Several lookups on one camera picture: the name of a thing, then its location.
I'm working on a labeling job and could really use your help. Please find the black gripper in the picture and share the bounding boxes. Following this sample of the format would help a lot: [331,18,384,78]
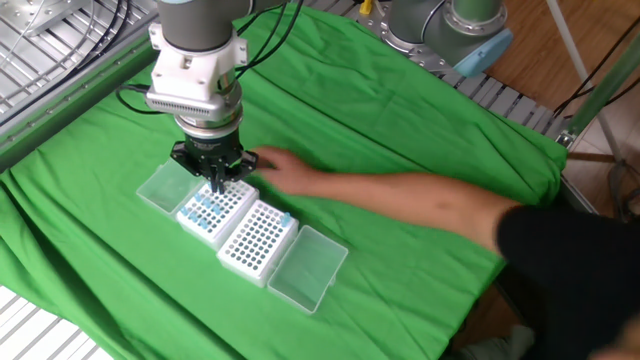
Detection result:
[168,132,261,195]

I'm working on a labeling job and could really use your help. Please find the white rack with many tips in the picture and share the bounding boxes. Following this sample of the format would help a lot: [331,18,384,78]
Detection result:
[174,178,261,252]

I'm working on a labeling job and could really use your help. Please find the clear plastic rack lid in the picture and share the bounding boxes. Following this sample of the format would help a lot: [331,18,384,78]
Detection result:
[135,158,206,217]
[266,224,350,316]

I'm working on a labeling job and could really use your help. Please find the white tip rack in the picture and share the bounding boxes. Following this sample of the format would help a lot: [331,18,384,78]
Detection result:
[215,198,300,289]

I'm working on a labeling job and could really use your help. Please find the person's right hand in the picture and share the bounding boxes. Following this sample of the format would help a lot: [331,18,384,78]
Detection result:
[252,145,321,196]

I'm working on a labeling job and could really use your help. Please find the silver round wrist coupling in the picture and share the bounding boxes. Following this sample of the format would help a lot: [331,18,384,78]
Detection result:
[173,74,245,141]

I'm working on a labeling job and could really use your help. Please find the silver finned wrist box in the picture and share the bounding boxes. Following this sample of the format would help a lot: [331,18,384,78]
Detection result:
[144,89,229,124]

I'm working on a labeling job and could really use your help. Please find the green cloth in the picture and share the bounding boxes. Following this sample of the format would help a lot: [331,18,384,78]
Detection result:
[0,4,570,360]

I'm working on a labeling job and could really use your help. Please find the silver perforated mounting plate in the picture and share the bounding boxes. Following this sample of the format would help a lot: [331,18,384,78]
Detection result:
[0,0,89,39]

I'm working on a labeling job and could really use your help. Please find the olive green trousers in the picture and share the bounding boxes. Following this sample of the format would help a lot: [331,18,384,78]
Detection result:
[449,324,536,360]

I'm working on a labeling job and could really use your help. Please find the white pole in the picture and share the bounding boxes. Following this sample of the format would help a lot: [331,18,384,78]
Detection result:
[543,0,626,162]

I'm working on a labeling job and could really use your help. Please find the brown wooden bar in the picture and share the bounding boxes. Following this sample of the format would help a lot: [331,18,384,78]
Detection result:
[567,151,617,165]

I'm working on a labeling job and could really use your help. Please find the dark chair base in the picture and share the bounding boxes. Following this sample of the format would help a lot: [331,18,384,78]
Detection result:
[607,158,640,221]

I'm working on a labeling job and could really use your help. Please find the person's head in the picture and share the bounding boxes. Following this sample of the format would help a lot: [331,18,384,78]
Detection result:
[589,319,640,360]

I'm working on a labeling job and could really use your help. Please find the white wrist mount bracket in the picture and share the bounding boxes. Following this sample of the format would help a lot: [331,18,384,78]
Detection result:
[145,22,250,104]

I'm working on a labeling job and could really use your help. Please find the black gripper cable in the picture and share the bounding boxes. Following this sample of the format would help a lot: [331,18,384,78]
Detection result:
[234,0,305,81]

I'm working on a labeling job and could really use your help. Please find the black cable with plug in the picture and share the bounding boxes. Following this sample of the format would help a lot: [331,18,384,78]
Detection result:
[114,82,151,116]

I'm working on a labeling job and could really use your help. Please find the black table cable bundle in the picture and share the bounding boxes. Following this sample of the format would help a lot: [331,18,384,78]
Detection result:
[0,0,132,129]

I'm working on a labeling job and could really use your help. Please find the grey aluminium frame rail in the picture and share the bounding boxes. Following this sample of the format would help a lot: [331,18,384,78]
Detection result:
[558,177,599,214]
[0,19,159,174]

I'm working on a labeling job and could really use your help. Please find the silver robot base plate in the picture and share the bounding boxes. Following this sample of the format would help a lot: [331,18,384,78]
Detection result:
[324,0,469,85]

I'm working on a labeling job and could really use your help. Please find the black hanging cables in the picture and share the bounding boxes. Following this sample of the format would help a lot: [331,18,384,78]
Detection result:
[552,14,640,120]

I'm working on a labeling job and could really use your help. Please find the green tinted frame post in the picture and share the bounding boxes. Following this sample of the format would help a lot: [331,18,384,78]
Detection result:
[554,29,640,150]

